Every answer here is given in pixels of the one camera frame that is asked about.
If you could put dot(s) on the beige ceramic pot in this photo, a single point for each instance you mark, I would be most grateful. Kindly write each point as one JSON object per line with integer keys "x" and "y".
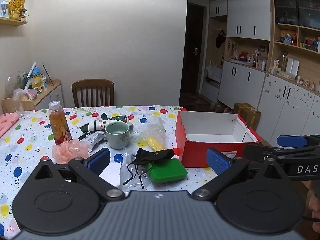
{"x": 219, "y": 108}
{"x": 213, "y": 107}

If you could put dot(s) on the grey packet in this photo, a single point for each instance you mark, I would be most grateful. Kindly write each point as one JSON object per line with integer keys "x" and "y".
{"x": 96, "y": 140}

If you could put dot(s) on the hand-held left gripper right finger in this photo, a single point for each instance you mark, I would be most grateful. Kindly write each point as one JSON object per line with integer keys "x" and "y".
{"x": 217, "y": 162}

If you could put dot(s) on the dark door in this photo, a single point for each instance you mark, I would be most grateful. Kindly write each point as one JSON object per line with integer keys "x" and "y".
{"x": 191, "y": 55}

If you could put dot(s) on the wooden wall shelf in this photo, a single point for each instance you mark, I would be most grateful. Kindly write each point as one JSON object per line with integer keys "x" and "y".
{"x": 12, "y": 22}

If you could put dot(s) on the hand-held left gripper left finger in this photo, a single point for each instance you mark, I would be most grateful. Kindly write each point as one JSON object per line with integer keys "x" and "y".
{"x": 100, "y": 158}

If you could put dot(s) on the yellow sponge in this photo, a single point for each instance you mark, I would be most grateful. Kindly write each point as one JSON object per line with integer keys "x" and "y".
{"x": 155, "y": 143}

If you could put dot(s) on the white shopping bag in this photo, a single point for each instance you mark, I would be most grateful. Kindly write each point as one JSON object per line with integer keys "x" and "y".
{"x": 214, "y": 72}

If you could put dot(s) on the clear glass vase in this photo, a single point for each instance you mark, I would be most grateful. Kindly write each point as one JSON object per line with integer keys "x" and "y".
{"x": 19, "y": 107}

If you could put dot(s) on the white panel device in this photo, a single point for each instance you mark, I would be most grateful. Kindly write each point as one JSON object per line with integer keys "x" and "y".
{"x": 292, "y": 67}

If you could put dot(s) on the white green printed cloth bag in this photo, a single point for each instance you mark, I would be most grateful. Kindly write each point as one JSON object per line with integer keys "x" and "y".
{"x": 98, "y": 126}

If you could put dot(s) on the balloon printed tablecloth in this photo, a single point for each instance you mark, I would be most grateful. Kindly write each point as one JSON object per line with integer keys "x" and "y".
{"x": 30, "y": 135}

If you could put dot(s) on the blue yellow toy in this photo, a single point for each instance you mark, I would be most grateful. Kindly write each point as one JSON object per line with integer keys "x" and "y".
{"x": 35, "y": 77}

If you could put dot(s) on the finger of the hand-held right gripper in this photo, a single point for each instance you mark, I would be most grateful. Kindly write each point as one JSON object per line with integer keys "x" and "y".
{"x": 292, "y": 141}
{"x": 275, "y": 152}

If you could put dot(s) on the wooden chair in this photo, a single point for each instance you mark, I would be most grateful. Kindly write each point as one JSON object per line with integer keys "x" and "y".
{"x": 92, "y": 92}

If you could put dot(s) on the wooden side cabinet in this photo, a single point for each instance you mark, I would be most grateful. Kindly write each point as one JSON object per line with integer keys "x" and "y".
{"x": 50, "y": 95}

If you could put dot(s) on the tea bottle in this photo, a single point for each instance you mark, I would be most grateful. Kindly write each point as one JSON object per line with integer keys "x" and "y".
{"x": 59, "y": 125}

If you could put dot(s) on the golden ornament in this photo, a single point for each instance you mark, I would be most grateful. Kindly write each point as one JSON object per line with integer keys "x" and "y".
{"x": 17, "y": 6}

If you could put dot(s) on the green sponge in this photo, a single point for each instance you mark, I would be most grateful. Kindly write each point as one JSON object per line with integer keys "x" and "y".
{"x": 167, "y": 172}

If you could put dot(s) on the small photo frame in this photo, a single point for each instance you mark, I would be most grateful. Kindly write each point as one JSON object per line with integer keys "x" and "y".
{"x": 3, "y": 8}

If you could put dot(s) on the black hanging bag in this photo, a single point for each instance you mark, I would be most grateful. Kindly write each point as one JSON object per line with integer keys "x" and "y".
{"x": 220, "y": 40}

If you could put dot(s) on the white paper sheet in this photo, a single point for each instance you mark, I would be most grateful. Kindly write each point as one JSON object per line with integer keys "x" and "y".
{"x": 112, "y": 172}

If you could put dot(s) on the pale slipper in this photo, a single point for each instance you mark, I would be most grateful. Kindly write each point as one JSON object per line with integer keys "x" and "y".
{"x": 228, "y": 109}

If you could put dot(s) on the pink folded cloth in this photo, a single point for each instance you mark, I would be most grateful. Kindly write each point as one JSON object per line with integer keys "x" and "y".
{"x": 7, "y": 123}

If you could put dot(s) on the white wall cabinet unit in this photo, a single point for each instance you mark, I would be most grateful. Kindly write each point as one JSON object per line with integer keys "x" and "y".
{"x": 245, "y": 12}

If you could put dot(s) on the person's right hand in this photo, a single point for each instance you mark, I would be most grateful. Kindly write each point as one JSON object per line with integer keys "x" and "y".
{"x": 314, "y": 200}

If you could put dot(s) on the bubble wrap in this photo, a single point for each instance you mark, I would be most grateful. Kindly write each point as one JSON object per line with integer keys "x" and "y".
{"x": 155, "y": 127}

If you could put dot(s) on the green mug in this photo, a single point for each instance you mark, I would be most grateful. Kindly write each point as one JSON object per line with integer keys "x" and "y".
{"x": 117, "y": 137}

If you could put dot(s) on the red pouch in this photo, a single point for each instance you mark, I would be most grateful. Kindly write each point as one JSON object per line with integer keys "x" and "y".
{"x": 242, "y": 56}

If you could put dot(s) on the plastic bag with pink items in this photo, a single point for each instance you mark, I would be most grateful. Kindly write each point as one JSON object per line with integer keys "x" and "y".
{"x": 25, "y": 95}

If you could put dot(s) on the clear plastic bag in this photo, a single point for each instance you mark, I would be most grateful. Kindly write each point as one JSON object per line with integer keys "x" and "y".
{"x": 125, "y": 177}

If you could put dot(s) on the red cardboard box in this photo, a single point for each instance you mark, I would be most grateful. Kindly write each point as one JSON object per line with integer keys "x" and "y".
{"x": 200, "y": 152}

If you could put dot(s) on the pink bath pouf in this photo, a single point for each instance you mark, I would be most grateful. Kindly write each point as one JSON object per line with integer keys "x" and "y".
{"x": 67, "y": 152}

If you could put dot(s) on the cardboard box with yellow tape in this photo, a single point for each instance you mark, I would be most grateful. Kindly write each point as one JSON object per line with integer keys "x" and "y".
{"x": 247, "y": 116}

